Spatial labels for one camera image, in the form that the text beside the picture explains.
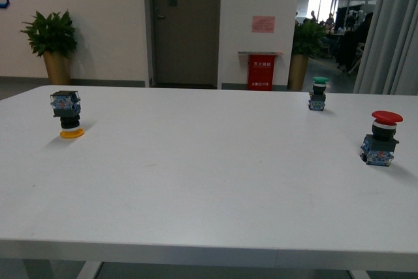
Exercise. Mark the yellow mushroom push button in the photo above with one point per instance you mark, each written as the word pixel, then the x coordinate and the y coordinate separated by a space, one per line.
pixel 66 106

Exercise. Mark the green mushroom push button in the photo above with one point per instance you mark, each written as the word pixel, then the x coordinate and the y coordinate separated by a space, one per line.
pixel 317 95

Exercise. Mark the red mushroom push button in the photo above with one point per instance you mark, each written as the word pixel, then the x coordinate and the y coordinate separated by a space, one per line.
pixel 378 147

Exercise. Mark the red fire extinguisher cabinet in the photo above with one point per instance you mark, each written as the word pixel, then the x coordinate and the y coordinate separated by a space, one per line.
pixel 260 69

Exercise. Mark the pink paper notice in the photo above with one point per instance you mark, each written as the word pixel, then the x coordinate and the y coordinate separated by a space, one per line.
pixel 263 24

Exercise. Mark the grey door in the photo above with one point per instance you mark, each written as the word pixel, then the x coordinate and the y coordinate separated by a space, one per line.
pixel 186 42

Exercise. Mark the right potted plant gold pot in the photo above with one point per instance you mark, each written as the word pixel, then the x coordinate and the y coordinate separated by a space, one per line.
pixel 306 42

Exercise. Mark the potted plant gold pot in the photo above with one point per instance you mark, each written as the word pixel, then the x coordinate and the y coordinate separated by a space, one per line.
pixel 306 42
pixel 52 38

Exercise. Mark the left potted plant gold pot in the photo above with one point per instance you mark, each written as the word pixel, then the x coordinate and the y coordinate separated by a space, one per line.
pixel 52 38

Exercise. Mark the grey curtain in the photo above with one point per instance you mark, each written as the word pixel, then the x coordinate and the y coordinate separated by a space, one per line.
pixel 389 61

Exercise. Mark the white table leg frame left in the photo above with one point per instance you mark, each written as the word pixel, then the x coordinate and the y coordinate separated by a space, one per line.
pixel 41 268

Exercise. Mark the white table leg frame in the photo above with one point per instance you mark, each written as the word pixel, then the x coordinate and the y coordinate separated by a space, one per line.
pixel 355 274
pixel 41 268

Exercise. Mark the white table leg frame right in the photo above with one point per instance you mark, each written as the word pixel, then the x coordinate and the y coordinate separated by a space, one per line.
pixel 355 274

